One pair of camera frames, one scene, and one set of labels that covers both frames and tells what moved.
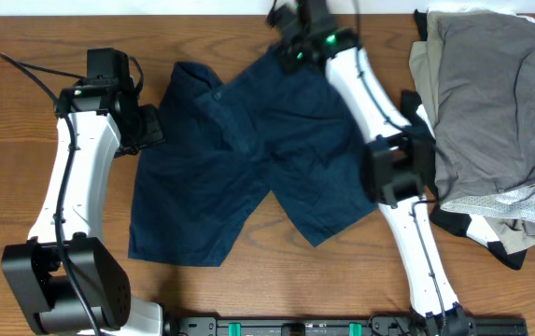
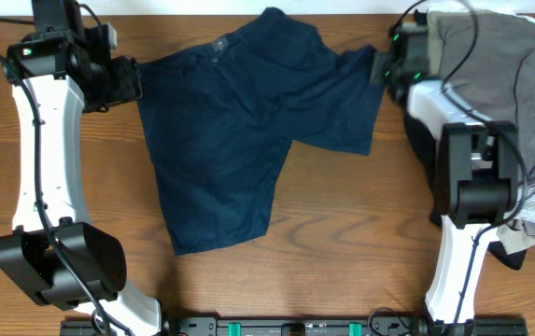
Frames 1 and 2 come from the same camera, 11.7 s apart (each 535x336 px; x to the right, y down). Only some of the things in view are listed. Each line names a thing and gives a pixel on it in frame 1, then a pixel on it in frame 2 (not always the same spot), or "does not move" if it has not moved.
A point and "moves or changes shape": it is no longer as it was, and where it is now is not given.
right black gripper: (288, 60) to (376, 64)
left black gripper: (154, 133) to (130, 87)
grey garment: (500, 119) does not move
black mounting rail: (347, 326) does not move
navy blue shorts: (228, 145) moves or changes shape
